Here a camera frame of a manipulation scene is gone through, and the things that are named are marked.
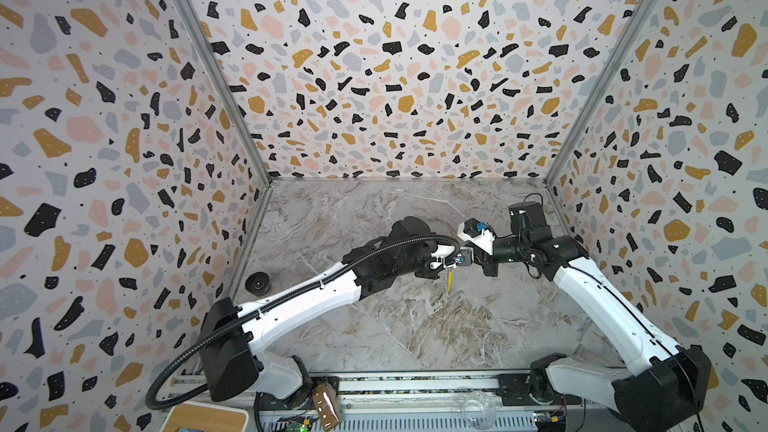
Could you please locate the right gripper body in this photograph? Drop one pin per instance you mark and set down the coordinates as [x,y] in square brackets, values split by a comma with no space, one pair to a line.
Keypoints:
[489,257]

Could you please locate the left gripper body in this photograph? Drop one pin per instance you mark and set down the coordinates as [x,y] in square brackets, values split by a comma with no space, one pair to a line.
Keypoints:
[428,270]

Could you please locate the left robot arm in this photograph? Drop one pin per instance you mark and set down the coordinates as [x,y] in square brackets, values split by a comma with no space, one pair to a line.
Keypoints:
[239,359]

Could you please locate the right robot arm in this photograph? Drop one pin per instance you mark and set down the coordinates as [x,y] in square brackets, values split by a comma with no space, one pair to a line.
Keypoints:
[660,383]

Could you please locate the clear glass jar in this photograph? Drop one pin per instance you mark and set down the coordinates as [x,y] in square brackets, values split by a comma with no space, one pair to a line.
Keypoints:
[478,410]

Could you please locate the brown circuit box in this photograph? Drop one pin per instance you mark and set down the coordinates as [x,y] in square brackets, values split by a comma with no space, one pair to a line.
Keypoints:
[327,406]

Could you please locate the black round lens cap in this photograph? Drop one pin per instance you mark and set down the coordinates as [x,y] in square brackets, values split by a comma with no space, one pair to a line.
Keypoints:
[258,284]

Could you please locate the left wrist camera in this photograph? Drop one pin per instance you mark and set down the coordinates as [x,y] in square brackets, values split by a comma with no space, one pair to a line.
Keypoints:
[445,256]

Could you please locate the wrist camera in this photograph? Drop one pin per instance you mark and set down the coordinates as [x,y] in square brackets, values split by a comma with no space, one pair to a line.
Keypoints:
[477,234]
[445,256]

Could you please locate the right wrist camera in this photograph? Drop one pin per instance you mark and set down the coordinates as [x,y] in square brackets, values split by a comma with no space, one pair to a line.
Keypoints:
[477,234]

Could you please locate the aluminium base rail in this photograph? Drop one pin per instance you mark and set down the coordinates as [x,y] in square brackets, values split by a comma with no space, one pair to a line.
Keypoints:
[431,401]

